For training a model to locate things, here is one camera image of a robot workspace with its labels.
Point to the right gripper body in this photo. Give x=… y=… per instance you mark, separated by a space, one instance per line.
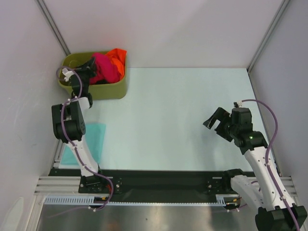
x=222 y=124

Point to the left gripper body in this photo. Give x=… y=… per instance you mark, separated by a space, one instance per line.
x=85 y=77

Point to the magenta red t shirt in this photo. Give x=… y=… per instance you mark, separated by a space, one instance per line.
x=104 y=69

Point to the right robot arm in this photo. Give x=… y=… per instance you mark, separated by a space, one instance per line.
x=273 y=206

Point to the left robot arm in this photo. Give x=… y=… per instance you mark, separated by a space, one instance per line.
x=68 y=118

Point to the black t shirt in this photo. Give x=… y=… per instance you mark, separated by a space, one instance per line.
x=102 y=82

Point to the orange t shirt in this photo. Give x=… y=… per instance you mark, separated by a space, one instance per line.
x=118 y=58

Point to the olive green plastic bin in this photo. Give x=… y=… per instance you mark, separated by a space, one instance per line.
x=99 y=92

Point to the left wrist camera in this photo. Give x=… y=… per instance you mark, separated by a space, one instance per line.
x=67 y=74

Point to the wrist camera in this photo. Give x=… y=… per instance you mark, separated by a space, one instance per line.
x=67 y=74
x=238 y=104

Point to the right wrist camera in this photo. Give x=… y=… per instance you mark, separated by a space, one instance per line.
x=238 y=104

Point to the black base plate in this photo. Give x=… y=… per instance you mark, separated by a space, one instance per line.
x=132 y=186

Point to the aluminium frame rail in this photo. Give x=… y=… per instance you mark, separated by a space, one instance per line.
x=51 y=185

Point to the slotted cable duct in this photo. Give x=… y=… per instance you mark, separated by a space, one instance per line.
x=75 y=200

